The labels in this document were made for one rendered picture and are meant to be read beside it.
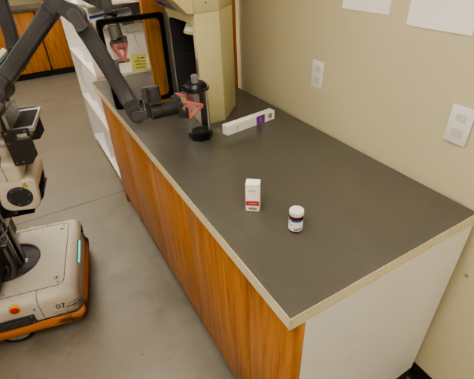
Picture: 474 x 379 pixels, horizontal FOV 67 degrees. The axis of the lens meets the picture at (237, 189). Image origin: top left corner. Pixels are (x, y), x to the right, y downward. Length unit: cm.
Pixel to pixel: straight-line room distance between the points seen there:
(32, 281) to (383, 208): 166
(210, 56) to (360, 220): 93
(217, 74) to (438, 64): 86
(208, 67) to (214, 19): 19
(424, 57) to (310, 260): 72
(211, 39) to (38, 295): 143
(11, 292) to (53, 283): 19
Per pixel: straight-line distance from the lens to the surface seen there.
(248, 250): 99
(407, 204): 124
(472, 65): 123
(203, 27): 159
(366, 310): 110
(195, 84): 148
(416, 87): 133
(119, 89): 144
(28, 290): 207
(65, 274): 206
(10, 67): 151
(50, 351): 215
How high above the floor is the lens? 163
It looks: 34 degrees down
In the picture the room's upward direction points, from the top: 2 degrees counter-clockwise
